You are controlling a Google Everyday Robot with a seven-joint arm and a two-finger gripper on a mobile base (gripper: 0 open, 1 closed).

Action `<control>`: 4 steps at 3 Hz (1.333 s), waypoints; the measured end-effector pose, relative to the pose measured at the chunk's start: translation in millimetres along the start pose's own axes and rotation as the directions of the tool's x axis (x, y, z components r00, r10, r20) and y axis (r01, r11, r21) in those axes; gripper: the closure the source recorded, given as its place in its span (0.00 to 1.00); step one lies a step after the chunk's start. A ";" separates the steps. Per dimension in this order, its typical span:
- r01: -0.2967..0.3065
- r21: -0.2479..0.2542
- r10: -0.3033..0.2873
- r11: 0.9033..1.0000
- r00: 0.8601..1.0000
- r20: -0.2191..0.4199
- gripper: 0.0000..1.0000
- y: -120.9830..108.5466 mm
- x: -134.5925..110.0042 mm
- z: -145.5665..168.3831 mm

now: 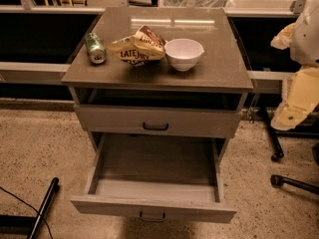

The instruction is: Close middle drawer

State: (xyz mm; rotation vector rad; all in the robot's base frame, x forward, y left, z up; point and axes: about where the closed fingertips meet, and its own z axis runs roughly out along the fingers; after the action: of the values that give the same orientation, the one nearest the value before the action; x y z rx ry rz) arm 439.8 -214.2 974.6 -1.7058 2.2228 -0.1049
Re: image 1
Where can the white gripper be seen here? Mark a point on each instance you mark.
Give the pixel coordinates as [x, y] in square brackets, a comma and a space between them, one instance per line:
[307, 42]

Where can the grey drawer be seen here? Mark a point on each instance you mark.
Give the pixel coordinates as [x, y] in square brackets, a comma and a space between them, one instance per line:
[156, 178]
[181, 122]

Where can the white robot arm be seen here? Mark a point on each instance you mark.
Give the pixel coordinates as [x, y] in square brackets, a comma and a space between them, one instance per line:
[304, 48]

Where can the grey drawer cabinet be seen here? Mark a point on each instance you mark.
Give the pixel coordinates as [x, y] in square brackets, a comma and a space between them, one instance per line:
[218, 82]

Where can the black stand leg right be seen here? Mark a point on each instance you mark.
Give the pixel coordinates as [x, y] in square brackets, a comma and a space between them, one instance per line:
[278, 180]

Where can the black stand leg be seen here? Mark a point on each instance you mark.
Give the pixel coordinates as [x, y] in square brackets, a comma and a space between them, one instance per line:
[278, 180]
[41, 213]

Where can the white bowl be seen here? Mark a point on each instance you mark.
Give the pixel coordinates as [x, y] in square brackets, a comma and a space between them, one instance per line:
[183, 54]

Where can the yellow chip bag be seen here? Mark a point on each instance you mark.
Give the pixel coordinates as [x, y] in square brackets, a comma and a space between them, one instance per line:
[141, 48]

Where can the green soda can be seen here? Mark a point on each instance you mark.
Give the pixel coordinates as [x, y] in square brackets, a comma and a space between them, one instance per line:
[95, 48]

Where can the black stand leg left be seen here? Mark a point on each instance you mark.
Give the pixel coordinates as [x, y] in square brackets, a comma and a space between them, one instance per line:
[41, 213]

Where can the black wheeled frame leg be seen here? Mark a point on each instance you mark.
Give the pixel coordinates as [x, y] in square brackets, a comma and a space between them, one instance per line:
[278, 152]

